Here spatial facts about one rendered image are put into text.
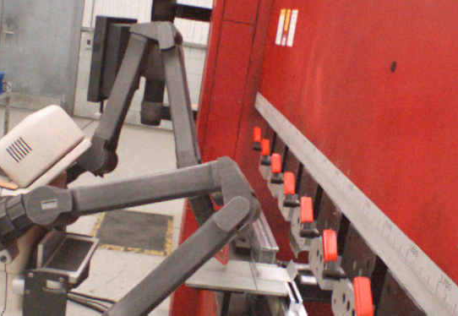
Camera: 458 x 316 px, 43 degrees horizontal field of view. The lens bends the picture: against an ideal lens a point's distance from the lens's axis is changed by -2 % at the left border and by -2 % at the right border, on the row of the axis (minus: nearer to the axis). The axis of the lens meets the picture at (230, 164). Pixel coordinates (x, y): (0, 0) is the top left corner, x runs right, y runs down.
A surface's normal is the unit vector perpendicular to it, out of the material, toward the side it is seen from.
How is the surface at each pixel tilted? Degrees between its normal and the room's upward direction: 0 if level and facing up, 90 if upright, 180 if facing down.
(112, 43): 90
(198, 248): 74
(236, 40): 90
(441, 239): 90
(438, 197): 90
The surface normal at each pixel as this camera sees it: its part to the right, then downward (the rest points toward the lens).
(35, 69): 0.00, 0.23
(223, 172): -0.18, -0.11
